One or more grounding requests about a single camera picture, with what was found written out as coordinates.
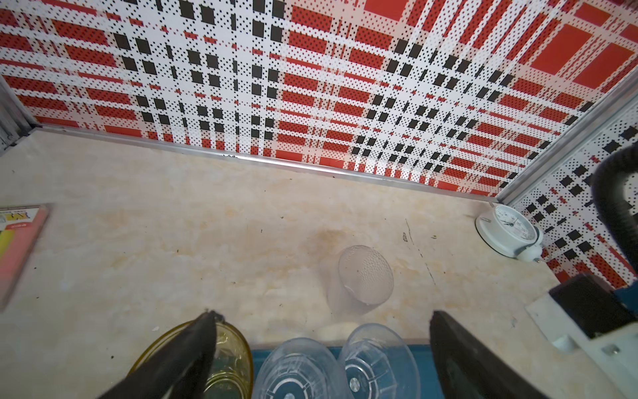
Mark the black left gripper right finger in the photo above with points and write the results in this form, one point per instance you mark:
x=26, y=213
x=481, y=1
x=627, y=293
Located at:
x=468, y=369

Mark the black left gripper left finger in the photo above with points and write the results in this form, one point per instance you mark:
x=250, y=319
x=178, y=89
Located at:
x=180, y=369

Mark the teal plastic tray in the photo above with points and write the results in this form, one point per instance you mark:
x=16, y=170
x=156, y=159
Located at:
x=429, y=383

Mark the amber tall glass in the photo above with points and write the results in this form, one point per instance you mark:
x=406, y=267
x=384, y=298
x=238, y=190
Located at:
x=232, y=372

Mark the clear glass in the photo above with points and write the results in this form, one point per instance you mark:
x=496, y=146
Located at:
x=378, y=364

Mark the frosted white cup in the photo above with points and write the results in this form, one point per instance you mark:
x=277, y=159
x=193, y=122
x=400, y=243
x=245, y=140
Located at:
x=301, y=368

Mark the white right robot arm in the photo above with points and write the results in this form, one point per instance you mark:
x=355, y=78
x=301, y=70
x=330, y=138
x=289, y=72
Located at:
x=583, y=314

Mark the white alarm clock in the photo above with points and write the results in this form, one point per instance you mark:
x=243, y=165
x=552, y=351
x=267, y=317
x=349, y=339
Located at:
x=509, y=233

